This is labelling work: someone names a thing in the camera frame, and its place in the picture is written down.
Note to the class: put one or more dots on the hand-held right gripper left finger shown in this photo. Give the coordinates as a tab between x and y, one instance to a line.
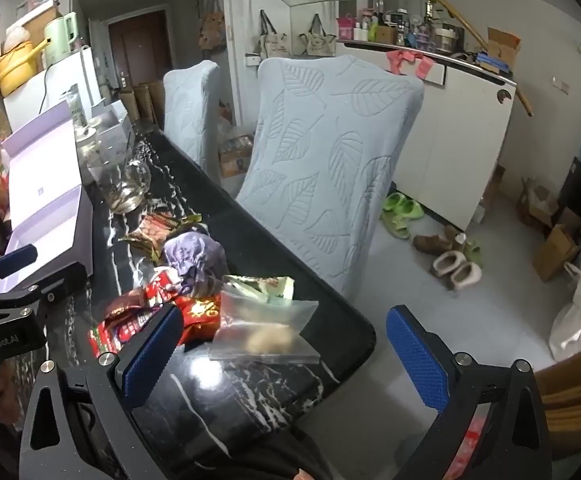
150	357

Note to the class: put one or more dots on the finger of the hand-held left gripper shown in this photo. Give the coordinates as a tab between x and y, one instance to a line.
45	286
15	260

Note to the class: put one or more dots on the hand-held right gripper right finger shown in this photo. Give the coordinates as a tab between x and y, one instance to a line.
415	355

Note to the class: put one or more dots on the red snack packet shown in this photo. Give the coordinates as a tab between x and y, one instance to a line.
125	327

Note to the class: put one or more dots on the red gold pouch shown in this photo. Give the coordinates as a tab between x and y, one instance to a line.
198	310

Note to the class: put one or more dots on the lavender gift box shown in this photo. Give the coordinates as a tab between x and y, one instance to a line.
45	175

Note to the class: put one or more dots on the brown green snack packet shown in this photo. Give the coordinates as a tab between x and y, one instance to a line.
143	245
163	225

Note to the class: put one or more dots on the clear bag of cookies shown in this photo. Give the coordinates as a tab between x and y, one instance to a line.
265	335

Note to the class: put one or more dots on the beige furry slipper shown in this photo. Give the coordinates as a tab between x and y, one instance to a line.
446	264
465	276

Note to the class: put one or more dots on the brown shoe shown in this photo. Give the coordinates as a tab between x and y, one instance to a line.
433	244

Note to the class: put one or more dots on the glass mug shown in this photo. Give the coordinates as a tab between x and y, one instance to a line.
120	185

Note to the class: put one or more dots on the green slipper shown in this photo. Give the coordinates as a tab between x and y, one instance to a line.
395	227
403	205

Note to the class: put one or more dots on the silver box appliance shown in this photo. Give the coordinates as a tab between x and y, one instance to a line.
115	127

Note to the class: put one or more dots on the cardboard box on floor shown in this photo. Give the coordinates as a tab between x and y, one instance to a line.
552	255

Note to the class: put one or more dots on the yellow pot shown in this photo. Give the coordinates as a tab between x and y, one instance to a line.
15	70

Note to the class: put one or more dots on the white fridge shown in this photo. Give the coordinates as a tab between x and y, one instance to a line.
75	75

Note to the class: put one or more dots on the wide chair blue leaf cover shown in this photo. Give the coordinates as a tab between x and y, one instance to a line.
330	160

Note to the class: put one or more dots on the cardboard box of packets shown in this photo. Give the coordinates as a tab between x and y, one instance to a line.
235	157

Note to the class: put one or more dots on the white cabinet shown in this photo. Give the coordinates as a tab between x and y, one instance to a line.
460	135

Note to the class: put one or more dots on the green electric kettle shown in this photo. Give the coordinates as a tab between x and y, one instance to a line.
60	35

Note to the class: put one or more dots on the narrow chair blue leaf cover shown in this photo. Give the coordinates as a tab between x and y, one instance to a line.
193	110

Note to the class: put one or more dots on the black board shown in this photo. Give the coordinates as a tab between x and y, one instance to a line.
577	187

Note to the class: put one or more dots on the brown door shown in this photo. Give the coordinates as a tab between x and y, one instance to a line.
140	45

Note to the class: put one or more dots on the pink cloth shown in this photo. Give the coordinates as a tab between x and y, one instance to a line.
410	62

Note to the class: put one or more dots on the brown patterned tote bag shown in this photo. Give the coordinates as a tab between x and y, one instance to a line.
213	25

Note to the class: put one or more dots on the open cardboard box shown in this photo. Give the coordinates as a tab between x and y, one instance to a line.
502	45

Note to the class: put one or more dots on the group of bottles and jars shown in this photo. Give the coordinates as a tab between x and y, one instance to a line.
400	30

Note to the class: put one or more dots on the canvas tote bag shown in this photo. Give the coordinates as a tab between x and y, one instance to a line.
273	40

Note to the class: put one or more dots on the wooden pole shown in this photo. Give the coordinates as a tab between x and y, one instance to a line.
475	25

